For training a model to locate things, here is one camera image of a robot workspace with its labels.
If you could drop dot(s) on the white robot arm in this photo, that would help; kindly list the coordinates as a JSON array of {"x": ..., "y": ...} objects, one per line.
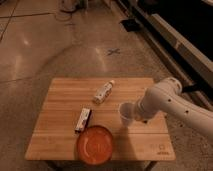
[{"x": 165, "y": 96}]

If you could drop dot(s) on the orange ceramic bowl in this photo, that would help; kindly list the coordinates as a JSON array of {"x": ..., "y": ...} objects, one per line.
[{"x": 95, "y": 145}]

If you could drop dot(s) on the white plastic bottle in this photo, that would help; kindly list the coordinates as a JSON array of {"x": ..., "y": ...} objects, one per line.
[{"x": 103, "y": 92}]

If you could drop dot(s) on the wooden folding table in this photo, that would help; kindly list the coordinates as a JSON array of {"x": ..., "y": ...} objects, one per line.
[{"x": 54, "y": 136}]

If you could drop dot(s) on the small rectangular box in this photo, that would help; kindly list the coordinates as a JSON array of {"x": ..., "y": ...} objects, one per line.
[{"x": 83, "y": 119}]

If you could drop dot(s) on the black floor plate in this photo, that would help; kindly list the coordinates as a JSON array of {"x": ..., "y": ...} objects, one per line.
[{"x": 130, "y": 25}]

